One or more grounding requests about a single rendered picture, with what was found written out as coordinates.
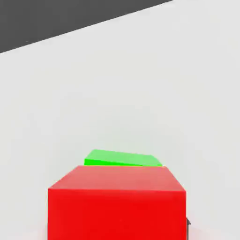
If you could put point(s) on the small green cube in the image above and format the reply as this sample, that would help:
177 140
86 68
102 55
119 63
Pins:
120 158

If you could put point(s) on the small red cube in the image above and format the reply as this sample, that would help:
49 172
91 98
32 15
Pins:
116 210

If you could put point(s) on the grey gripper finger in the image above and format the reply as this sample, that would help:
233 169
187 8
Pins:
187 225

